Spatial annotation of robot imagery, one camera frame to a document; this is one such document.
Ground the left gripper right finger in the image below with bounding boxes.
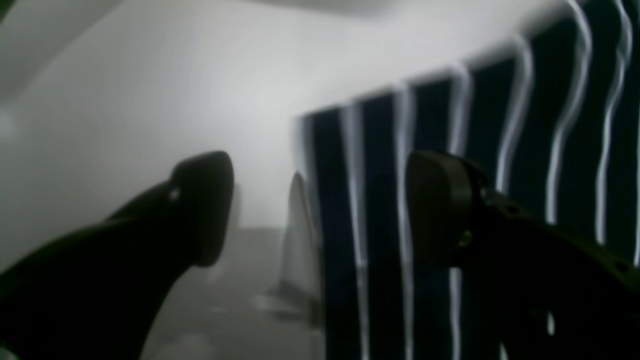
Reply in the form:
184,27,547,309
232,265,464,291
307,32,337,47
405,151,640,360

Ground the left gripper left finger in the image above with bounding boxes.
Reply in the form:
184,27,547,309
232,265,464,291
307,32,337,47
0,151,234,360

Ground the navy white striped t-shirt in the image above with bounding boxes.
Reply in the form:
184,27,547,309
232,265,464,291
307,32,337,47
299,0,639,360

